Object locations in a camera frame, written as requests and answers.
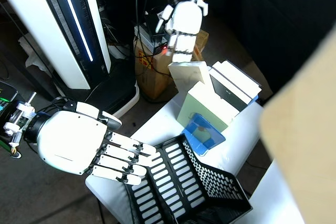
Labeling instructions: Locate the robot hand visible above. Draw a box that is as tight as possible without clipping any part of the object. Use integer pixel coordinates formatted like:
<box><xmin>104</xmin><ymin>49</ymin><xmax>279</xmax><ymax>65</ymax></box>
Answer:
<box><xmin>35</xmin><ymin>100</ymin><xmax>158</xmax><ymax>186</ymax></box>
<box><xmin>154</xmin><ymin>0</ymin><xmax>204</xmax><ymax>64</ymax></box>

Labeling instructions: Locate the small cream cover book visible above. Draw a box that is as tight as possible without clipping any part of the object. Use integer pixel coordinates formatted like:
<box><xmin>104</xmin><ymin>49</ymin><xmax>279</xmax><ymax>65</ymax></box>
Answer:
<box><xmin>167</xmin><ymin>60</ymin><xmax>212</xmax><ymax>92</ymax></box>

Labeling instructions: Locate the black adapter brick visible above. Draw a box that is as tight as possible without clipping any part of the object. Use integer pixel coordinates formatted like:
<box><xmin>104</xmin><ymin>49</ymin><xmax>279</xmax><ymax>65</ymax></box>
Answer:
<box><xmin>145</xmin><ymin>11</ymin><xmax>166</xmax><ymax>37</ymax></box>

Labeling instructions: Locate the brown cardboard box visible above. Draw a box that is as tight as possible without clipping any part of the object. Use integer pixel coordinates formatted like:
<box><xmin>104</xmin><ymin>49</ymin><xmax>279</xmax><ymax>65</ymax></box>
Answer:
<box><xmin>133</xmin><ymin>28</ymin><xmax>211</xmax><ymax>100</ymax></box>

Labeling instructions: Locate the white spine book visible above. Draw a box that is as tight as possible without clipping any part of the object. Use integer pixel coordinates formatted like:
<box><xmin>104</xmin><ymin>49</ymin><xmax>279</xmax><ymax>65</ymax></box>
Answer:
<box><xmin>214</xmin><ymin>63</ymin><xmax>259</xmax><ymax>98</ymax></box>

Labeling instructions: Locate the cream spine book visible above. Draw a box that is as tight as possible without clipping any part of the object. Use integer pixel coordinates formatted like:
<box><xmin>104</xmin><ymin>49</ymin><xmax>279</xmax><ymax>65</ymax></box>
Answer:
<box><xmin>220</xmin><ymin>60</ymin><xmax>263</xmax><ymax>93</ymax></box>

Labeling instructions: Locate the crumpled white plastic bag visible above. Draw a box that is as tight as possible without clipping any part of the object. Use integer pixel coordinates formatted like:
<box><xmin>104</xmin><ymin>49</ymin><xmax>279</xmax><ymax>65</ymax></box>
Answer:
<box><xmin>18</xmin><ymin>35</ymin><xmax>56</xmax><ymax>74</ymax></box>

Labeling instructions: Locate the pale green cover book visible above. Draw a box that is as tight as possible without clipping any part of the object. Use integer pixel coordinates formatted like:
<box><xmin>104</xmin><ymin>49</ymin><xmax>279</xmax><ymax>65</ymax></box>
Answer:
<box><xmin>176</xmin><ymin>87</ymin><xmax>234</xmax><ymax>133</ymax></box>

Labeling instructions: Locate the white tower with lit strip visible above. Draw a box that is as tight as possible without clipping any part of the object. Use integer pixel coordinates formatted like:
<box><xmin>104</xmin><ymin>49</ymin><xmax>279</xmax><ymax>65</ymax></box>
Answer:
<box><xmin>0</xmin><ymin>0</ymin><xmax>140</xmax><ymax>120</ymax></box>

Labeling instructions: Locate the blue transparent bookend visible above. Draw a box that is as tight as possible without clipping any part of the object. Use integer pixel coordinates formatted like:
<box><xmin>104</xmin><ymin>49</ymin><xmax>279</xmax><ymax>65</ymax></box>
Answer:
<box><xmin>181</xmin><ymin>112</ymin><xmax>227</xmax><ymax>157</ymax></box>

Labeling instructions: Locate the blurred beige board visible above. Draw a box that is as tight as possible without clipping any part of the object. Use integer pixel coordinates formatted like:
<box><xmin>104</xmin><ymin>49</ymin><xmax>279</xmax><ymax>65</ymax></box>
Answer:
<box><xmin>259</xmin><ymin>24</ymin><xmax>336</xmax><ymax>224</ymax></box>

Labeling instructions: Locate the black plastic file rack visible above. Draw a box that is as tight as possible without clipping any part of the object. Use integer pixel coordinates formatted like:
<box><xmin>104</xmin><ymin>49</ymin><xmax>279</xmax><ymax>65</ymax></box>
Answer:
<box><xmin>123</xmin><ymin>133</ymin><xmax>253</xmax><ymax>224</ymax></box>

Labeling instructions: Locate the long black power cable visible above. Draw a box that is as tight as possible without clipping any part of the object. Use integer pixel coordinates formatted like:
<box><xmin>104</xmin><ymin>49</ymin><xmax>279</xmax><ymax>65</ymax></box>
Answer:
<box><xmin>134</xmin><ymin>0</ymin><xmax>169</xmax><ymax>62</ymax></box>

